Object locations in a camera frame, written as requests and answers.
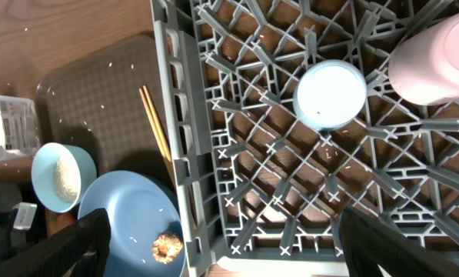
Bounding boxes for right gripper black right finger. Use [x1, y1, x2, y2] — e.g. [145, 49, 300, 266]
[338, 207, 459, 277]

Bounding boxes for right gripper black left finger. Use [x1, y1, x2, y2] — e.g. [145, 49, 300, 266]
[0, 208, 111, 277]

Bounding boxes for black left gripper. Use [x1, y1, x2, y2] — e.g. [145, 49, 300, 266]
[0, 183, 47, 261]

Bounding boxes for light blue rice bowl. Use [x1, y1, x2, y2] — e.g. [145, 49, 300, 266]
[32, 142, 98, 213]

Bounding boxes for light blue cup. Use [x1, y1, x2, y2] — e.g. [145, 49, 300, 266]
[292, 59, 367, 132]

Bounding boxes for pink cup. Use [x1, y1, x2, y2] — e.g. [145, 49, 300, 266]
[388, 13, 459, 105]

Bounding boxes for grey dishwasher rack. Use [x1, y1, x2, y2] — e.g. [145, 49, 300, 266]
[151, 0, 459, 276]

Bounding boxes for blue plate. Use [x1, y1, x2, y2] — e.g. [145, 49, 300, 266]
[78, 171, 186, 277]

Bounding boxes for brown food scrap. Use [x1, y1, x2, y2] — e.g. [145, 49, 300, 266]
[151, 232, 184, 264]

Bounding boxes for clear plastic bin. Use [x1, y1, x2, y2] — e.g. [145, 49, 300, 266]
[0, 95, 41, 161]

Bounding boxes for wooden chopstick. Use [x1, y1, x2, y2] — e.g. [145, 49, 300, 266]
[142, 85, 175, 162]
[138, 87, 175, 174]

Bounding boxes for brown serving tray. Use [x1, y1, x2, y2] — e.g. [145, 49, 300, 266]
[36, 35, 174, 189]

